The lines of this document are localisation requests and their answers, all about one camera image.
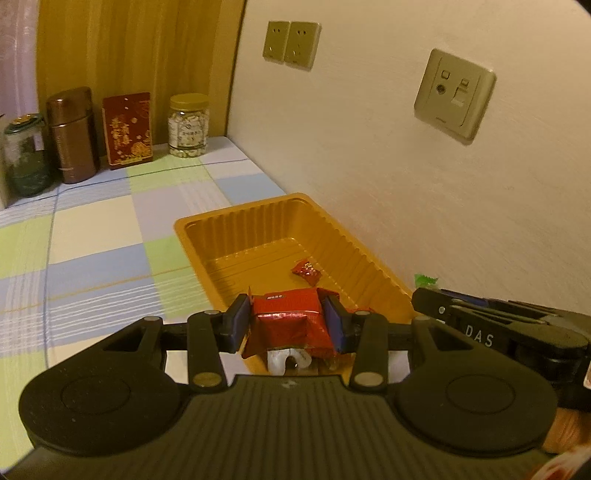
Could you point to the small red candy packet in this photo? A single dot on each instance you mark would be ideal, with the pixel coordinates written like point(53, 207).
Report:
point(307, 270)

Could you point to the beige wall power socket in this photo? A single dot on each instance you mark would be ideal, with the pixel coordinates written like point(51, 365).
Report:
point(302, 45)
point(275, 40)

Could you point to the red foil snack packet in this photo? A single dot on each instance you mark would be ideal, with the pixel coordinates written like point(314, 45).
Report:
point(286, 323)

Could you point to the clear jar of white candies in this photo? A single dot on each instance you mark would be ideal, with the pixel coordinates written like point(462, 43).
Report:
point(188, 127)

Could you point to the white silver snack packet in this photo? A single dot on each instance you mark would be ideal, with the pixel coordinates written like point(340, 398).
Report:
point(288, 362)

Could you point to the pink curtain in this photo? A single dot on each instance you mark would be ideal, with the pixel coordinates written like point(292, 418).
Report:
point(18, 55)

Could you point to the checked tablecloth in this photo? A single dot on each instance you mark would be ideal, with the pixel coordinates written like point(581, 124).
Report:
point(106, 240)

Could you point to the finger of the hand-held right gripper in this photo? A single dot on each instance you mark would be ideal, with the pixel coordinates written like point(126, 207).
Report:
point(429, 302)
point(466, 297)

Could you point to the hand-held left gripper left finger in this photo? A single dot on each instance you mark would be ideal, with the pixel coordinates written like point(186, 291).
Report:
point(240, 323)

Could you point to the beige wall data socket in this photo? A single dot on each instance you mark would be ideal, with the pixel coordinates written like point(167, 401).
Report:
point(455, 94)

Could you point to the person's right hand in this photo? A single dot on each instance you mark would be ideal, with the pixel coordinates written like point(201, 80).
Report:
point(570, 431)

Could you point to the green glass jar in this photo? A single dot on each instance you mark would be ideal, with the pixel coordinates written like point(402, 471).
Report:
point(27, 159)

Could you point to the orange plastic tray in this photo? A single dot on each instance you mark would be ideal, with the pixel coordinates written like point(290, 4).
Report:
point(258, 240)

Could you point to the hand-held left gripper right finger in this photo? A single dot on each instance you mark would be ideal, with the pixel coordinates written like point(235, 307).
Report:
point(336, 323)

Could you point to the red gift box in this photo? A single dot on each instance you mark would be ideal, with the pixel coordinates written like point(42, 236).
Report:
point(128, 131)

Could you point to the brown metal canister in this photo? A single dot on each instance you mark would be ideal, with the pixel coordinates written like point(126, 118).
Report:
point(74, 136)

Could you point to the green candy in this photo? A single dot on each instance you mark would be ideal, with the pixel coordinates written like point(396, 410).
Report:
point(425, 280)

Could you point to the yellow wooden panel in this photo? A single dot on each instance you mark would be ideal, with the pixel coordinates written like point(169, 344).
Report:
point(138, 46)

